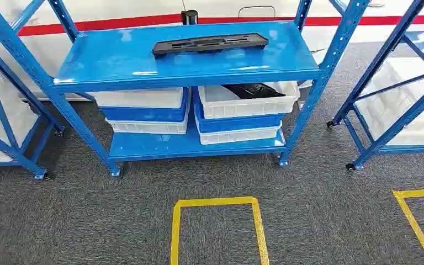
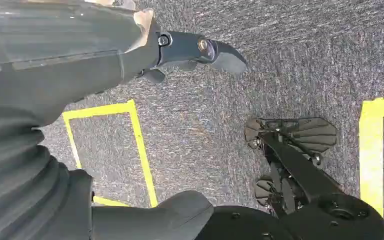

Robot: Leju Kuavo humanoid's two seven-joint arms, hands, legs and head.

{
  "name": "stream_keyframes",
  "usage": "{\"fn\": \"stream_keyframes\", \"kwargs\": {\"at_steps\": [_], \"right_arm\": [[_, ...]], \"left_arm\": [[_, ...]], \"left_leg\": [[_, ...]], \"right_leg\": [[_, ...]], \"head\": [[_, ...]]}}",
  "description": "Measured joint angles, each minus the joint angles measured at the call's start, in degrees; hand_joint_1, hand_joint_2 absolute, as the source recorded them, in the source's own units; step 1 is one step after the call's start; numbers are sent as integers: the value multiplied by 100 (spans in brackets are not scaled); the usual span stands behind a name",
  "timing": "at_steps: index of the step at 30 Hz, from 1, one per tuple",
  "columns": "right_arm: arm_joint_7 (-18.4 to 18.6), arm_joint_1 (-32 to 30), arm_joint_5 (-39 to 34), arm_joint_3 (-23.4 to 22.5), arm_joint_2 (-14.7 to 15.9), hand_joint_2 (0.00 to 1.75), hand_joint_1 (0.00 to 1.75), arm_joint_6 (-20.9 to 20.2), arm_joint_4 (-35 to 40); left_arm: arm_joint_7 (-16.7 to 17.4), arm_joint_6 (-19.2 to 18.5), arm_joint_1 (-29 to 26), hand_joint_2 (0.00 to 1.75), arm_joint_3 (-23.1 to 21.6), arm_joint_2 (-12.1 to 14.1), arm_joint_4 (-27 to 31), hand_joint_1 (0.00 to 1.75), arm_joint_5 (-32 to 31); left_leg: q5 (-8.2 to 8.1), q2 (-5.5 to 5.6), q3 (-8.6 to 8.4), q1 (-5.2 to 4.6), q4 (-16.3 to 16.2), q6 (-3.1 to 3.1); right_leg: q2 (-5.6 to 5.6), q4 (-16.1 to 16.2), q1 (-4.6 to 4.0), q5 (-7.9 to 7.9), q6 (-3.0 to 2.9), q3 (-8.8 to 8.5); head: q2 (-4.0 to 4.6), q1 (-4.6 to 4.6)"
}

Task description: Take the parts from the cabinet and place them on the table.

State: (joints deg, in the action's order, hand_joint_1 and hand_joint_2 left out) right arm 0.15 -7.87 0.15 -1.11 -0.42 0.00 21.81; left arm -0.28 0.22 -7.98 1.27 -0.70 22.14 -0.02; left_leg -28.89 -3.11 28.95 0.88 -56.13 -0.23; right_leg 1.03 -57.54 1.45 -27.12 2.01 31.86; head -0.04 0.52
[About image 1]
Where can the long black plastic tray part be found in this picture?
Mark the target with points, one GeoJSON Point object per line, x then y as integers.
{"type": "Point", "coordinates": [212, 44]}

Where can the blue plastic crate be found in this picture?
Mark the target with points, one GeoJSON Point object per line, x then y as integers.
{"type": "Point", "coordinates": [142, 114]}
{"type": "Point", "coordinates": [234, 125]}

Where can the yellow tape floor square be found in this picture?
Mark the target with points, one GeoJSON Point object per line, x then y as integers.
{"type": "Point", "coordinates": [175, 237]}
{"type": "Point", "coordinates": [413, 223]}

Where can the black cylinder device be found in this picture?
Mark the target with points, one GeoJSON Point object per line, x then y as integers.
{"type": "Point", "coordinates": [190, 17]}

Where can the blue metal shelf rack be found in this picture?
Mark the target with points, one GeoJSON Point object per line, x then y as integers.
{"type": "Point", "coordinates": [14, 78]}
{"type": "Point", "coordinates": [124, 55]}

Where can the blue shelf rack with casters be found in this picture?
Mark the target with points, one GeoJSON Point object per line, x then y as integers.
{"type": "Point", "coordinates": [382, 55]}

